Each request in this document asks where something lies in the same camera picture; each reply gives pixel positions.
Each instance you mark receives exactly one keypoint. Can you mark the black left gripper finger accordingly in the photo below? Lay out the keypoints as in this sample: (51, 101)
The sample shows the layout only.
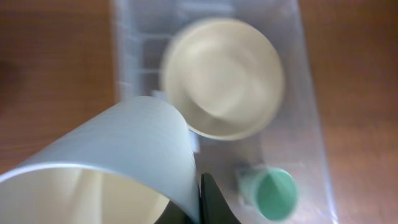
(214, 208)

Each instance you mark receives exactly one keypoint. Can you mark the green plastic cup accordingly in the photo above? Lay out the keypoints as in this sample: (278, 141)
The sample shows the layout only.
(271, 191)

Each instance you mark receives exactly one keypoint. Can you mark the grey plastic cup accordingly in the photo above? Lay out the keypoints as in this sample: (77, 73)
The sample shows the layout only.
(133, 163)

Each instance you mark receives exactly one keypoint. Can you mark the beige large bowl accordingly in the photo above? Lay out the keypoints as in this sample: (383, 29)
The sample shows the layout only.
(224, 77)

